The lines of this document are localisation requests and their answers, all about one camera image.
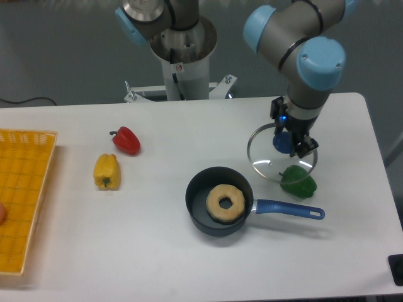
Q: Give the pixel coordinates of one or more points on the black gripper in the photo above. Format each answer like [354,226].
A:
[298,122]

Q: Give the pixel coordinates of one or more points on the glass pot lid blue knob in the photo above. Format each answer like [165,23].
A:
[271,156]

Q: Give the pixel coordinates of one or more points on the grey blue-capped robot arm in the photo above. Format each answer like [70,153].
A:
[291,40]

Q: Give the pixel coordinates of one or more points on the green bell pepper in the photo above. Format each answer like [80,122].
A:
[299,185]

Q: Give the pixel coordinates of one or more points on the beige donut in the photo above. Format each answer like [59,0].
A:
[225,203]

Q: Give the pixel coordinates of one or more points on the black device at table edge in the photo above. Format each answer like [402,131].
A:
[396,268]

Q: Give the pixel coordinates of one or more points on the red bell pepper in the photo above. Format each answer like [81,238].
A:
[126,141]

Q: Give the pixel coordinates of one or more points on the yellow bell pepper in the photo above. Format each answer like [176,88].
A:
[107,173]

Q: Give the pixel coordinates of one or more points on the yellow woven basket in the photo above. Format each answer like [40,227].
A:
[26,157]

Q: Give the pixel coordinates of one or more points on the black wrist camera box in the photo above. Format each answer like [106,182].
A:
[278,113]

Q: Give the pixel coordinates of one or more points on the white metal base frame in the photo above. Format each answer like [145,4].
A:
[146,94]

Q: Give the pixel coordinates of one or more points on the dark pot with blue handle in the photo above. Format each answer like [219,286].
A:
[203,182]

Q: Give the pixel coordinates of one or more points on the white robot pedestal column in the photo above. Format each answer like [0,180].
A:
[185,57]

